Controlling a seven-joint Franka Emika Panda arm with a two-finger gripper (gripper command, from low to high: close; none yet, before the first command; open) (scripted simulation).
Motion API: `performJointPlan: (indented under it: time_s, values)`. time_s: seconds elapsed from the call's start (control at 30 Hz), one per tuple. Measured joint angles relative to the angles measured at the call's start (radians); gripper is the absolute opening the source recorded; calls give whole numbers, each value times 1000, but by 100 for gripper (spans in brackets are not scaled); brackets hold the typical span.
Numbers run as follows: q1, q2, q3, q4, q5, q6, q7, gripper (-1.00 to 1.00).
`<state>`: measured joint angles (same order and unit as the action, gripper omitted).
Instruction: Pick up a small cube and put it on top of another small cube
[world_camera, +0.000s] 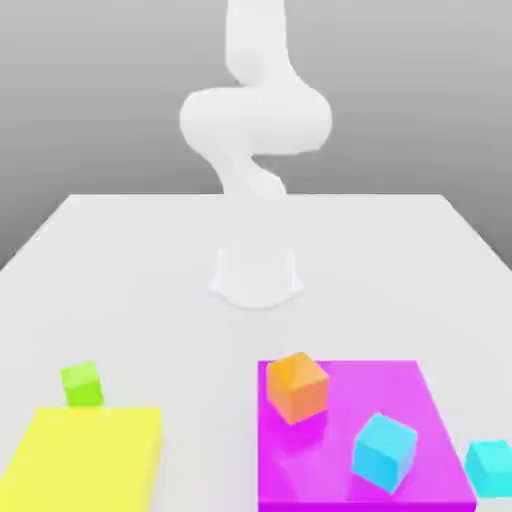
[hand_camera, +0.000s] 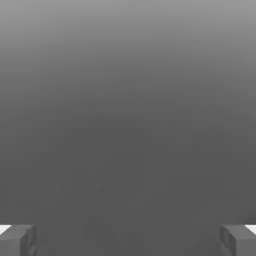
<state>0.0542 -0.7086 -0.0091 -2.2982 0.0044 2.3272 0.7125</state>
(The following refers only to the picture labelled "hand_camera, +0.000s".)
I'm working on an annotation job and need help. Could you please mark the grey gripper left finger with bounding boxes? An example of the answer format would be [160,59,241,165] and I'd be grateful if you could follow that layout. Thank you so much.
[0,224,38,256]

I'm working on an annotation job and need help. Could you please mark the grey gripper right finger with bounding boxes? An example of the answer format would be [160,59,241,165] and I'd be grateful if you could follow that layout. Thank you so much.
[218,224,256,256]

